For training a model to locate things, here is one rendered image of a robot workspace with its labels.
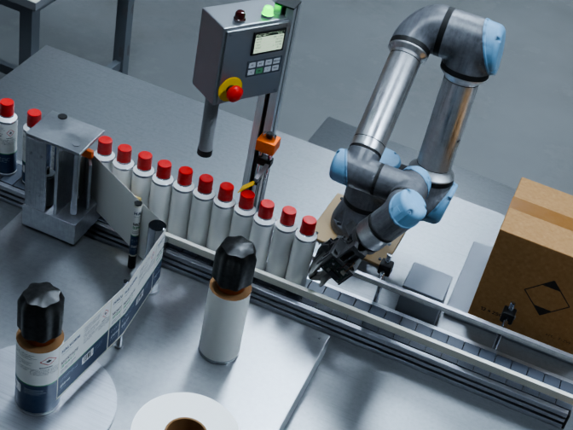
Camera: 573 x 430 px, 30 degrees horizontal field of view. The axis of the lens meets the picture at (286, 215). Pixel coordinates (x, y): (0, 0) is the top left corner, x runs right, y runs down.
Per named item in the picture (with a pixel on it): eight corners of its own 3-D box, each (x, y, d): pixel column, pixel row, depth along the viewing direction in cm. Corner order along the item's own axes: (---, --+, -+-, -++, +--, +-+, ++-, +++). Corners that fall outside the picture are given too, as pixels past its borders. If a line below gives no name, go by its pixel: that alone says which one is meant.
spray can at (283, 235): (259, 275, 252) (273, 207, 239) (274, 266, 255) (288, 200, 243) (275, 287, 250) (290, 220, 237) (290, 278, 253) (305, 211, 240)
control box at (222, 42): (191, 83, 236) (201, 7, 225) (255, 71, 245) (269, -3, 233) (214, 107, 230) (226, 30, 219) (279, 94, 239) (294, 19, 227)
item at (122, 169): (103, 217, 259) (109, 148, 246) (114, 206, 263) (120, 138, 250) (123, 225, 258) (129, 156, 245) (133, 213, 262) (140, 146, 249)
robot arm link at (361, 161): (407, -18, 244) (325, 169, 232) (452, -3, 242) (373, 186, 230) (405, 7, 255) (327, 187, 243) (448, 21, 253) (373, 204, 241)
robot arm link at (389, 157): (352, 177, 280) (362, 135, 271) (400, 194, 277) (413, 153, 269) (337, 200, 270) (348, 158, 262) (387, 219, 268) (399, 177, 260)
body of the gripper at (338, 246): (313, 264, 237) (348, 238, 229) (326, 242, 243) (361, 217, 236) (337, 287, 238) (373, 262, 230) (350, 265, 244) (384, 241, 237)
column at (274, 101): (231, 241, 268) (274, 2, 227) (238, 231, 271) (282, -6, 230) (247, 247, 267) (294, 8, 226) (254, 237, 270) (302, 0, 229)
